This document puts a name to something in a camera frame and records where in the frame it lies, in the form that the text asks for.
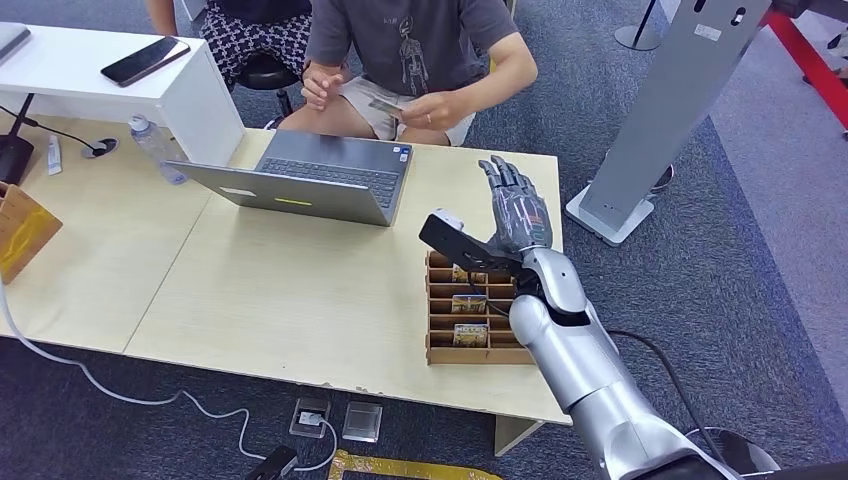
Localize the white floor cable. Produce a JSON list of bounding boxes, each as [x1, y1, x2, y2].
[[0, 283, 340, 474]]

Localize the person's left hand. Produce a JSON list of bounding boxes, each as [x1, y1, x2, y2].
[[399, 91, 473, 132]]

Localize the small white tube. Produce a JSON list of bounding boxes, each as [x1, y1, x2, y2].
[[45, 133, 64, 178]]

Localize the black power adapter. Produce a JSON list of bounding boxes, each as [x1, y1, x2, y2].
[[243, 444, 300, 480]]

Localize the black smartphone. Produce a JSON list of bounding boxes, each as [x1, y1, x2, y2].
[[99, 35, 193, 89]]

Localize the yellow floor tape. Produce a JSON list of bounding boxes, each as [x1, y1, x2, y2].
[[327, 449, 506, 480]]

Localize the round desk cable grommet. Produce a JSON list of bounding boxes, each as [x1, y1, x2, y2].
[[80, 136, 121, 161]]

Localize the black stanchion post base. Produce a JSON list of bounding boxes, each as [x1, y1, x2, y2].
[[613, 0, 664, 53]]

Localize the closed metal floor socket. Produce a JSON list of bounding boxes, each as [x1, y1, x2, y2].
[[341, 400, 385, 444]]

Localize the wooden card rack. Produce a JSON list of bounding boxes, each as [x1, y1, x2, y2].
[[424, 249, 537, 368]]

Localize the white desk riser shelf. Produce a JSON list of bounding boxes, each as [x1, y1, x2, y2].
[[0, 24, 247, 168]]

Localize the grey open laptop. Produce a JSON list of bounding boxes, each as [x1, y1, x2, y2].
[[164, 129, 414, 229]]

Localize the clear plastic water bottle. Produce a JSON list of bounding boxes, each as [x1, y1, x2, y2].
[[128, 113, 189, 187]]

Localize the black round stool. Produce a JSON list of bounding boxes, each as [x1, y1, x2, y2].
[[236, 52, 301, 119]]

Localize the thin black desk cable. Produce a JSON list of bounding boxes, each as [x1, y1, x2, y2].
[[0, 104, 102, 155]]

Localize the silver kiosk stand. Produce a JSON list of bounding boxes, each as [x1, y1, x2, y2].
[[564, 0, 774, 248]]

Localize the floor socket with plug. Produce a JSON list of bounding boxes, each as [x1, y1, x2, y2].
[[288, 395, 332, 441]]

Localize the pale wooden desk leg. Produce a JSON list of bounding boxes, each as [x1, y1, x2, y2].
[[492, 415, 546, 459]]

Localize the grey flat device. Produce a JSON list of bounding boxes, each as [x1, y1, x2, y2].
[[0, 21, 32, 62]]

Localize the red barrier strip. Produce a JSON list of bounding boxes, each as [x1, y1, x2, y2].
[[760, 9, 848, 135]]

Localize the person in patterned shorts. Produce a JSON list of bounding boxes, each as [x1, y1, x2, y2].
[[144, 0, 314, 92]]

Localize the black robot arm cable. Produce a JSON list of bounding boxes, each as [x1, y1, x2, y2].
[[605, 329, 731, 466]]

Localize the person in grey shirt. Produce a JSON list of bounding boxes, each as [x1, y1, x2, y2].
[[276, 0, 540, 148]]

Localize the person's right hand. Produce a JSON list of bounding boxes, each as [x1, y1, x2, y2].
[[300, 62, 354, 112]]

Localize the black stand with pole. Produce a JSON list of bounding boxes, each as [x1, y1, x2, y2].
[[0, 91, 37, 186]]

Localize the brown wooden box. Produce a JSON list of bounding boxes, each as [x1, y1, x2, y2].
[[0, 181, 65, 285]]

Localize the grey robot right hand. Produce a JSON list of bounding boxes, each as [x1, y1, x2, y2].
[[478, 155, 554, 257]]

